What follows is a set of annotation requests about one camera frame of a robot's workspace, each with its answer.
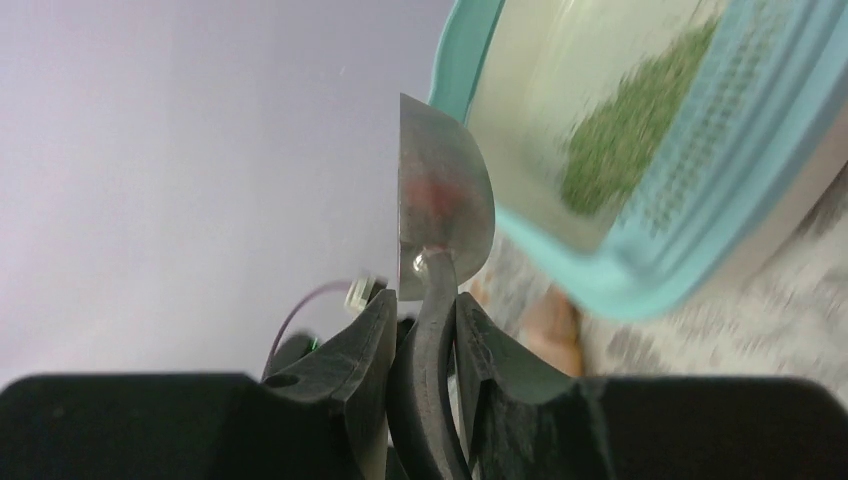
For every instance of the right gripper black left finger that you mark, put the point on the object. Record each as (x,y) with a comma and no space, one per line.
(322,417)

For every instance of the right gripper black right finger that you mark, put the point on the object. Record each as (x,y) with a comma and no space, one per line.
(523,419)

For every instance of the grey litter scoop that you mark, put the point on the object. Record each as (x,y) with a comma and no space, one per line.
(445,233)

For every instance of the teal litter box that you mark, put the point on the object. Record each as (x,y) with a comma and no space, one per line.
(759,137)

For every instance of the pink cat litter bag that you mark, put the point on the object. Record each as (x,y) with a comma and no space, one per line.
(550,328)

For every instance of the green cat litter pile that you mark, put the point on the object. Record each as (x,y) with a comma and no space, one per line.
(610,149)

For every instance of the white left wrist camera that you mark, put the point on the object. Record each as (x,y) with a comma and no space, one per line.
(362,291)

